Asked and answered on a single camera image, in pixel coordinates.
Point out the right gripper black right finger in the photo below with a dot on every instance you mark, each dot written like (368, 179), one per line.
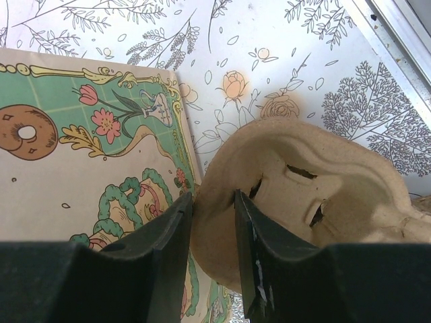
(284, 278)

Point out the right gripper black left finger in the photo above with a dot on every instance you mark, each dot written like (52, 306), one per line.
(139, 278)

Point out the brown cardboard cup carrier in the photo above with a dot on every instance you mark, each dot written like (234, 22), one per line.
(323, 188)

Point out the green illustrated paper bag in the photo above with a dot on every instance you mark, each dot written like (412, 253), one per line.
(90, 152)

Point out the floral patterned table mat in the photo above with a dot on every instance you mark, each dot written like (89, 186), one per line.
(241, 60)

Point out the aluminium frame rail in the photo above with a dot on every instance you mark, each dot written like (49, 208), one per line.
(399, 38)

